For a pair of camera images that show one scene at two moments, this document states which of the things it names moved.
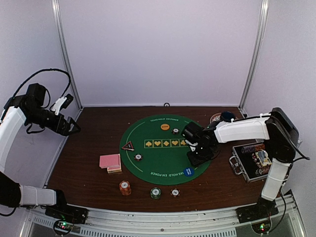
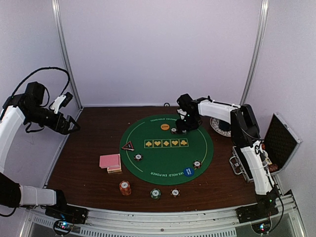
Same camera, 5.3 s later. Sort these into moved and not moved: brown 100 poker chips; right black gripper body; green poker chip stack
Moved: right black gripper body
Not moved: brown 100 poker chips; green poker chip stack
